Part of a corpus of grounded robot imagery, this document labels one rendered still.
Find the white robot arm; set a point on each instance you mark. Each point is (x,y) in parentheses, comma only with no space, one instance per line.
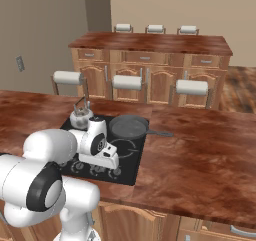
(50,145)

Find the wooden cupboard door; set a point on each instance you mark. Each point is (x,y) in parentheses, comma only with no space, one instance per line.
(133,223)
(40,230)

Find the black hob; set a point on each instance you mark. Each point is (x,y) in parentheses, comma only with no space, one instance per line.
(133,165)

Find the wooden drawer front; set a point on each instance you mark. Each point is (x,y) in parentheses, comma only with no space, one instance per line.
(213,233)

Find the silver kettle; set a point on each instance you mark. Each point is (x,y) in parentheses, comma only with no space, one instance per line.
(80,118)

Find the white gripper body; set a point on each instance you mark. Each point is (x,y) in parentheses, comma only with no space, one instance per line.
(100,160)

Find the wooden island cupboard run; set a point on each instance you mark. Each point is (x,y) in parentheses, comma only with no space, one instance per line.
(150,43)

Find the grey wall socket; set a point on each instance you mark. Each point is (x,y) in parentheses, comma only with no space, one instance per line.
(20,63)

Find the black hob knob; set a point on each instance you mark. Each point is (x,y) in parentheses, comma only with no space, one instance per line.
(97,170)
(116,172)
(79,166)

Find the dark grey frying pan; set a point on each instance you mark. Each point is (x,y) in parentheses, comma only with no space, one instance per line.
(128,126)

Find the white cushioned stool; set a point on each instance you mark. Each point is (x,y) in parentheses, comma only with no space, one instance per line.
(126,82)
(155,28)
(188,29)
(66,77)
(123,27)
(191,87)

